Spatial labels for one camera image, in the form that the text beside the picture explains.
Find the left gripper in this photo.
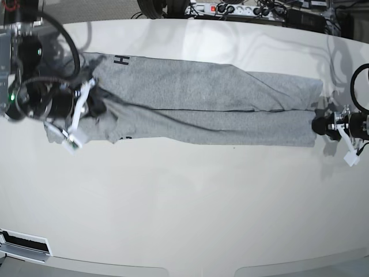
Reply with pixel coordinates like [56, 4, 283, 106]
[311, 106, 368, 141]

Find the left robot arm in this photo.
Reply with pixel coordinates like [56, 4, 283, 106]
[311, 63, 368, 148]

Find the white slotted bracket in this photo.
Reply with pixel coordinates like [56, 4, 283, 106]
[1, 229, 54, 264]

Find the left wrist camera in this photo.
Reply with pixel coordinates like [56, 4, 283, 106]
[344, 151, 360, 167]

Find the grey t-shirt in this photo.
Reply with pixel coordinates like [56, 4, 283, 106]
[46, 51, 323, 148]

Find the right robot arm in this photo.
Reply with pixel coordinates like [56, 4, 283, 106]
[1, 1, 107, 125]

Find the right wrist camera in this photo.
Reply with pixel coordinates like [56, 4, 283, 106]
[62, 130, 88, 155]

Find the white power strip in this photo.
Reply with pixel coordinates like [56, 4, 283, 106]
[184, 2, 287, 20]

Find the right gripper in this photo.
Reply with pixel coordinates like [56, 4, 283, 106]
[40, 85, 107, 119]

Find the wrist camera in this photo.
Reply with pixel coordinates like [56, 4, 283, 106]
[344, 151, 360, 167]
[62, 130, 88, 155]

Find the black power adapter box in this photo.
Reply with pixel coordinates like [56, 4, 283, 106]
[285, 9, 326, 33]

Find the black wheel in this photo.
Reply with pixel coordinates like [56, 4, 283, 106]
[137, 0, 190, 20]

